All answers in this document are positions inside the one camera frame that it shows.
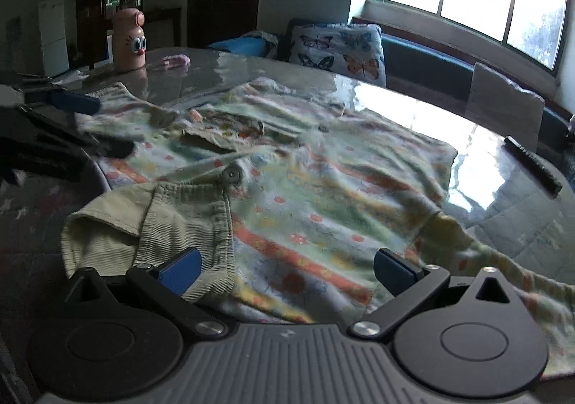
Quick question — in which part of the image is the pink cartoon face bottle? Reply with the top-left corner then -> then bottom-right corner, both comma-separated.
111,8 -> 147,71

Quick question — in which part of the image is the black remote control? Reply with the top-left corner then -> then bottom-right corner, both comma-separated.
504,135 -> 562,195

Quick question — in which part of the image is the dark display shelf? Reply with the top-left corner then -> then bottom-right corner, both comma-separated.
76,0 -> 147,68

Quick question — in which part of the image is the patterned pastel children's jacket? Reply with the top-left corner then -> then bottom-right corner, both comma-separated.
60,77 -> 575,369

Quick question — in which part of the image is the plain grey pillow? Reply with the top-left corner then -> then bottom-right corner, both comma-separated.
466,62 -> 546,153

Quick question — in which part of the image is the butterfly print pillow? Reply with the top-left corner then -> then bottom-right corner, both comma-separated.
287,22 -> 387,86

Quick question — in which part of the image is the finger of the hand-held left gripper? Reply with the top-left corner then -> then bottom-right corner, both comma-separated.
20,107 -> 135,159
22,87 -> 102,116

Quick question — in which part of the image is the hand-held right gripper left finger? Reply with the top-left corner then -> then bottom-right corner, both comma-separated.
65,247 -> 227,339

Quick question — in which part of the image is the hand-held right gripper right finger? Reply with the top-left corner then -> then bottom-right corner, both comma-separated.
351,247 -> 514,339

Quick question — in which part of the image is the white refrigerator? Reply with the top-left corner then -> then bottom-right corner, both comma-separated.
38,0 -> 70,77

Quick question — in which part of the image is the dark wooden chair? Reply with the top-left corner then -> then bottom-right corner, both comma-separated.
144,6 -> 183,48

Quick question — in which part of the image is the blue folded cushion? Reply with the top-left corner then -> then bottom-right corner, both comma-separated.
207,31 -> 279,58

